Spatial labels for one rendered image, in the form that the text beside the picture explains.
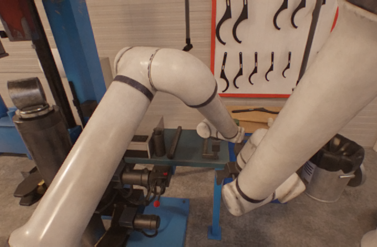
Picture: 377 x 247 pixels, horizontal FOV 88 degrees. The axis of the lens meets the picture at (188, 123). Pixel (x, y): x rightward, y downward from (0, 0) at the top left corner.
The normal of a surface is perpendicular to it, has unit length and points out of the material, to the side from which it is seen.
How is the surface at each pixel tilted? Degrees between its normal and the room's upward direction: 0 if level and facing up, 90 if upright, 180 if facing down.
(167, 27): 90
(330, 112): 103
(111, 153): 78
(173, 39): 90
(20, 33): 90
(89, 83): 90
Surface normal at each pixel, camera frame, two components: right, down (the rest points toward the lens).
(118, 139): 0.72, 0.11
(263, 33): -0.12, 0.48
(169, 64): -0.20, -0.11
